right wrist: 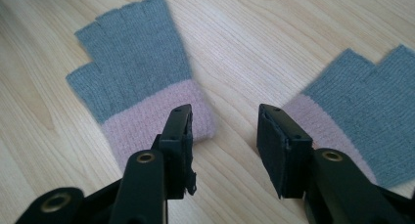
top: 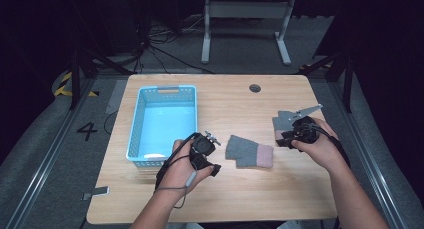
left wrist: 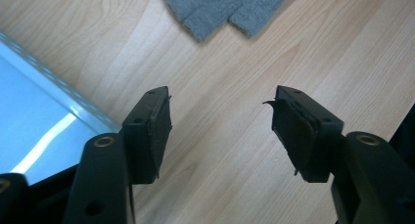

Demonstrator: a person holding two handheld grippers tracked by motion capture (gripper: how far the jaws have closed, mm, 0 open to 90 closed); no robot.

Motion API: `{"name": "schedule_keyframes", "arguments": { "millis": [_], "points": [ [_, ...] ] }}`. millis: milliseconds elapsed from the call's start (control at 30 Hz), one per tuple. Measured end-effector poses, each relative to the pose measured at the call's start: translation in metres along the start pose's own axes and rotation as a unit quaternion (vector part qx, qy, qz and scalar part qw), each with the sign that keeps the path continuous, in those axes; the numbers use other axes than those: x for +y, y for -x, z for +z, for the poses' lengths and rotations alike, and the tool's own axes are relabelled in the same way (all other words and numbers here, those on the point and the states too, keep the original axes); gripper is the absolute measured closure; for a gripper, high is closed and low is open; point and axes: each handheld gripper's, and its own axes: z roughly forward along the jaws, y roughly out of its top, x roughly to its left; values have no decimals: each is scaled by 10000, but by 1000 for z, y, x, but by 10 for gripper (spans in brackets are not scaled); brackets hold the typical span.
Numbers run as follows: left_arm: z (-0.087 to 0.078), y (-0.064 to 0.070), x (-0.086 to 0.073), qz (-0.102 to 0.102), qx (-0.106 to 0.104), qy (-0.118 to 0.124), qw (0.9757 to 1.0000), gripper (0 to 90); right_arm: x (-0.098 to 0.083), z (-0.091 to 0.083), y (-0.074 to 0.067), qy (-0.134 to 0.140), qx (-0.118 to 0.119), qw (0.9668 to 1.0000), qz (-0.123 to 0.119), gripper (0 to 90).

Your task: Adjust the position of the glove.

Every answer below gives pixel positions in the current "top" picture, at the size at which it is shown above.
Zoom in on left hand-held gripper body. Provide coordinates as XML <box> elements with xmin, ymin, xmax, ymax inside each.
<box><xmin>188</xmin><ymin>130</ymin><xmax>222</xmax><ymax>172</ymax></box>

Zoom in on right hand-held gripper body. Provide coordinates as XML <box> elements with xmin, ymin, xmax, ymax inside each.
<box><xmin>287</xmin><ymin>103</ymin><xmax>324</xmax><ymax>146</ymax></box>

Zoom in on gray glove with pink cuff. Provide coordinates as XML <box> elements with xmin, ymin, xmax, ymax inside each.
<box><xmin>225</xmin><ymin>134</ymin><xmax>275</xmax><ymax>169</ymax></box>
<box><xmin>271</xmin><ymin>110</ymin><xmax>303</xmax><ymax>142</ymax></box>

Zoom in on light blue plastic basket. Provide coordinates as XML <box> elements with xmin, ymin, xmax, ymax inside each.
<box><xmin>125</xmin><ymin>84</ymin><xmax>198</xmax><ymax>169</ymax></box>

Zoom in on person's right hand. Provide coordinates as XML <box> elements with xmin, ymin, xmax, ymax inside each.
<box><xmin>291</xmin><ymin>117</ymin><xmax>348</xmax><ymax>173</ymax></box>

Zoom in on person's left hand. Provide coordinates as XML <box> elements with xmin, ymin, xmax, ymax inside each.
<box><xmin>155</xmin><ymin>138</ymin><xmax>216</xmax><ymax>199</ymax></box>

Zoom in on black metal stand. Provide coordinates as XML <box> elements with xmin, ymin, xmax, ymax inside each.
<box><xmin>67</xmin><ymin>47</ymin><xmax>135</xmax><ymax>111</ymax></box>
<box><xmin>299</xmin><ymin>50</ymin><xmax>355</xmax><ymax>114</ymax></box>

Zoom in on gray tape piece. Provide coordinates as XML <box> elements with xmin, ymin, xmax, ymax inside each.
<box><xmin>81</xmin><ymin>185</ymin><xmax>111</xmax><ymax>201</ymax></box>

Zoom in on yellow and black floor tape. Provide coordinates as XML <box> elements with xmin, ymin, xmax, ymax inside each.
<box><xmin>54</xmin><ymin>71</ymin><xmax>100</xmax><ymax>98</ymax></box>

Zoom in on gray wrist strap cord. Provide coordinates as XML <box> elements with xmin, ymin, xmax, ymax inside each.
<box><xmin>153</xmin><ymin>170</ymin><xmax>198</xmax><ymax>210</ymax></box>

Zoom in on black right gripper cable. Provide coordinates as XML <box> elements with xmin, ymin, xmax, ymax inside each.
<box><xmin>308</xmin><ymin>122</ymin><xmax>352</xmax><ymax>168</ymax></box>

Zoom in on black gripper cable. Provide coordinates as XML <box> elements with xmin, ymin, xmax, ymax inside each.
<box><xmin>308</xmin><ymin>122</ymin><xmax>352</xmax><ymax>168</ymax></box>
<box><xmin>154</xmin><ymin>132</ymin><xmax>202</xmax><ymax>191</ymax></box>

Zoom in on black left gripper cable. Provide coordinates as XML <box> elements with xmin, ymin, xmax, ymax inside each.
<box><xmin>154</xmin><ymin>132</ymin><xmax>202</xmax><ymax>191</ymax></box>

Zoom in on thin black floor cable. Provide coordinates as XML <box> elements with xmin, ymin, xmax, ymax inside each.
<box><xmin>103</xmin><ymin>110</ymin><xmax>119</xmax><ymax>136</ymax></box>

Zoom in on black floor cables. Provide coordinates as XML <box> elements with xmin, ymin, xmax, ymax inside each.
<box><xmin>133</xmin><ymin>17</ymin><xmax>214</xmax><ymax>75</ymax></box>

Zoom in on white metal desk frame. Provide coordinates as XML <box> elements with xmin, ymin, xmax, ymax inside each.
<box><xmin>200</xmin><ymin>0</ymin><xmax>297</xmax><ymax>66</ymax></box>

